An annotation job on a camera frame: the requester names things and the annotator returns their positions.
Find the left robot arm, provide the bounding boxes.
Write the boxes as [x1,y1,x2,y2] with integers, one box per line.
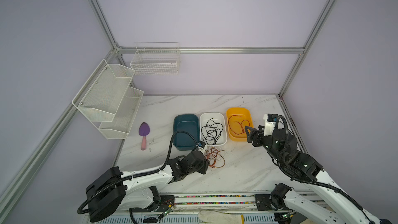
[77,141,209,223]

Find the cable pile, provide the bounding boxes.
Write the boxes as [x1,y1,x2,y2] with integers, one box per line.
[203,147,226,169]

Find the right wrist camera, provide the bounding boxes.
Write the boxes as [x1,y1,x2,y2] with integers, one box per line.
[263,114,278,136]

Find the red cable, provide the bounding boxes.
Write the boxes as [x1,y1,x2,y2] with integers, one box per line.
[228,114,251,136]

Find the white mesh two-tier shelf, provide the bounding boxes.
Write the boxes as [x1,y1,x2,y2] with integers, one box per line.
[72,60,144,140]

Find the white wire basket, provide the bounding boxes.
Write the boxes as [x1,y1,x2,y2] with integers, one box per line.
[130,42,180,76]

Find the purple pink spatula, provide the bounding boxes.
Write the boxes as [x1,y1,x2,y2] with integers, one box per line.
[139,122,150,151]

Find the teal plastic bin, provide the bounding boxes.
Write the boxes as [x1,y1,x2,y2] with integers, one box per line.
[173,114,200,151]

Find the black cable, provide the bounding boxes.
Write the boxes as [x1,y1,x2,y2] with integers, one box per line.
[201,118,224,145]

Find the white plastic bin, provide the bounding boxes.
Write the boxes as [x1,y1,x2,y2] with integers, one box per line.
[200,113,228,147]

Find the yellow plastic bin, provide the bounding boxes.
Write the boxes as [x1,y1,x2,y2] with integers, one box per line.
[227,107,254,142]

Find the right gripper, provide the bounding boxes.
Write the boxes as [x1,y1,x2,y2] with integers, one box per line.
[243,122,284,163]

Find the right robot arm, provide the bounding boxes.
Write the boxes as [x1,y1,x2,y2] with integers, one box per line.
[244,114,389,224]

